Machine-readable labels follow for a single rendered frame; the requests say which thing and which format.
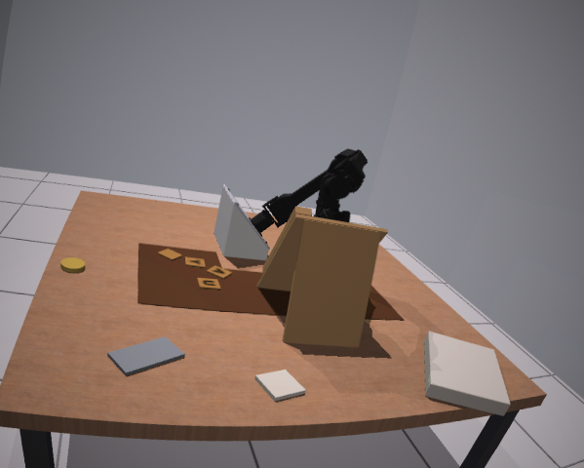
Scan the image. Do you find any yellow flat disc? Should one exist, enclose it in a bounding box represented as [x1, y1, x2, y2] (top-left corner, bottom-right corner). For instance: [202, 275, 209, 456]
[60, 257, 85, 273]

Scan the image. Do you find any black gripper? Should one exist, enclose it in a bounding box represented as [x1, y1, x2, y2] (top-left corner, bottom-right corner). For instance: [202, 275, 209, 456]
[314, 196, 340, 217]

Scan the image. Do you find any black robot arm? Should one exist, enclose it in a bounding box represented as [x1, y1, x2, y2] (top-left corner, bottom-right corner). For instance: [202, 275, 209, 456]
[249, 148, 368, 236]

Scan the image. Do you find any tan tile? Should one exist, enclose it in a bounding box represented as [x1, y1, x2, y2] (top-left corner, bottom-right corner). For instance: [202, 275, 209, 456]
[207, 265, 233, 279]
[185, 256, 206, 268]
[197, 278, 220, 290]
[158, 249, 182, 260]

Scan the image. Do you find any tan wooden board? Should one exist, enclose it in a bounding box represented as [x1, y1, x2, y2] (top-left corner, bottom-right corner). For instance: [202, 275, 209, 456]
[256, 206, 388, 347]

